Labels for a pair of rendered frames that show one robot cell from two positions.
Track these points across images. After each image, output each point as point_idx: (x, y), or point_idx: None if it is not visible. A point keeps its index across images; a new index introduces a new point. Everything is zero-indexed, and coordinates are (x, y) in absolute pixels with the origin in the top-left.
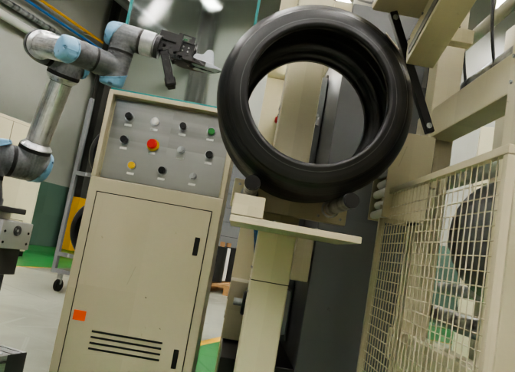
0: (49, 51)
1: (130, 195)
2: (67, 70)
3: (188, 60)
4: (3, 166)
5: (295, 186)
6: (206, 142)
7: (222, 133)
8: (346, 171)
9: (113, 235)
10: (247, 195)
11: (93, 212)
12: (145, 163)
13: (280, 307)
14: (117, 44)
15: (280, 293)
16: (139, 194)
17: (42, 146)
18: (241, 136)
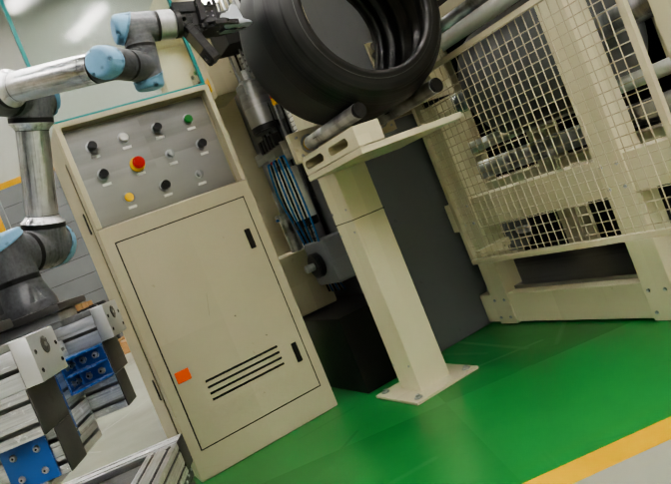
0: (62, 81)
1: (154, 227)
2: (42, 110)
3: (224, 22)
4: (35, 259)
5: (390, 95)
6: (189, 132)
7: (299, 80)
8: (422, 60)
9: (164, 276)
10: (361, 123)
11: (128, 266)
12: (142, 188)
13: (388, 229)
14: (140, 37)
15: (381, 218)
16: (162, 221)
17: (55, 215)
18: (329, 71)
